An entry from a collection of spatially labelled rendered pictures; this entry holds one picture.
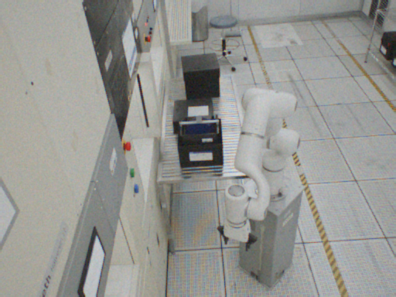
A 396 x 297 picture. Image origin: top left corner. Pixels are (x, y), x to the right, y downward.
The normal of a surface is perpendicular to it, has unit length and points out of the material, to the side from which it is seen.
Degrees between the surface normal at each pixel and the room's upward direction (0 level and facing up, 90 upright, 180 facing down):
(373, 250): 0
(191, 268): 0
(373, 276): 0
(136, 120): 90
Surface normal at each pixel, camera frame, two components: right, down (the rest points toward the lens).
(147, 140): -0.07, -0.78
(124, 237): 0.02, 0.63
